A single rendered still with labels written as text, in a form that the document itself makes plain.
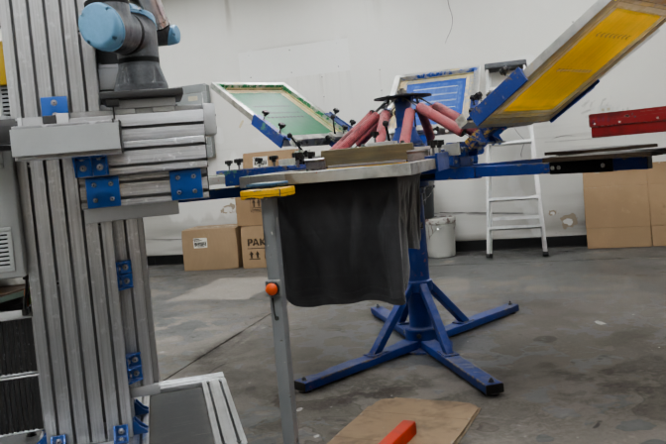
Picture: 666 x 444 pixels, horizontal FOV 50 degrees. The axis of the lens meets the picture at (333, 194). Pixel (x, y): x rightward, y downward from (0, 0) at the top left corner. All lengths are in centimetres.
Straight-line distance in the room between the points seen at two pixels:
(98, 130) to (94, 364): 76
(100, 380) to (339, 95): 528
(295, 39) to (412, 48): 122
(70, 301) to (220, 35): 572
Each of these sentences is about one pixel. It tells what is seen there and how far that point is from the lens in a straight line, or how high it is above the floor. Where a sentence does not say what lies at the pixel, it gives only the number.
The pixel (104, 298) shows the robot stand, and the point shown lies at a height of 66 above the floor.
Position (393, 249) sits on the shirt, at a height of 71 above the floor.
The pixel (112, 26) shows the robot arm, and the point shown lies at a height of 141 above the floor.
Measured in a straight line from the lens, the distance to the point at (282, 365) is 223.
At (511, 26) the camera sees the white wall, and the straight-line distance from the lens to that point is 699.
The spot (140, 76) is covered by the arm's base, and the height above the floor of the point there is 130.
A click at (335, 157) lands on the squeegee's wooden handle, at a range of 288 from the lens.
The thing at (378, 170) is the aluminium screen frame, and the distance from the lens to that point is 223.
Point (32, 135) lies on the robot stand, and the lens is 195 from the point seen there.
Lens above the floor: 103
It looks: 3 degrees down
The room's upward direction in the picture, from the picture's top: 5 degrees counter-clockwise
